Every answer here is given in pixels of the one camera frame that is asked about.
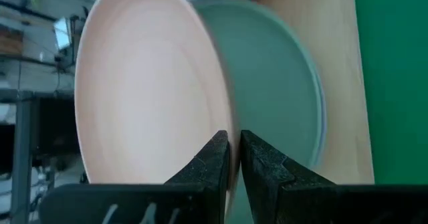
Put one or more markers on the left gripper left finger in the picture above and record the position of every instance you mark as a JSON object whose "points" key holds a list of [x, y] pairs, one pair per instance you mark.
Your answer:
{"points": [[204, 174]]}

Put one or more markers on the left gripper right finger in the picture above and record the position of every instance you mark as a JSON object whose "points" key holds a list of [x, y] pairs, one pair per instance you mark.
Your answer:
{"points": [[264, 170]]}

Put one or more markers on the peach plate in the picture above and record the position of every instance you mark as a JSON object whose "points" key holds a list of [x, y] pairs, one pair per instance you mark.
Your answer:
{"points": [[150, 83]]}

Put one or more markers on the light wooden shelf board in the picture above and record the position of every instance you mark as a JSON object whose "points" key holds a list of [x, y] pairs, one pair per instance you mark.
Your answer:
{"points": [[341, 83]]}

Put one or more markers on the cluttered storage shelf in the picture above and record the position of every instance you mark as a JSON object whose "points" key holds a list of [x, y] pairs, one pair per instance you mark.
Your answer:
{"points": [[33, 73]]}

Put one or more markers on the pale grey-green plate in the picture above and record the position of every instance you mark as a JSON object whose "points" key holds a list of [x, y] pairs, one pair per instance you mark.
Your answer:
{"points": [[267, 83]]}

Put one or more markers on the bright screen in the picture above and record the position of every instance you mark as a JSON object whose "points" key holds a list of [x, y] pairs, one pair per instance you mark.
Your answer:
{"points": [[62, 33]]}

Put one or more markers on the grey metal table frame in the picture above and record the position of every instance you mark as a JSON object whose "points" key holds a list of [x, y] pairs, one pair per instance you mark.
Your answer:
{"points": [[21, 150]]}

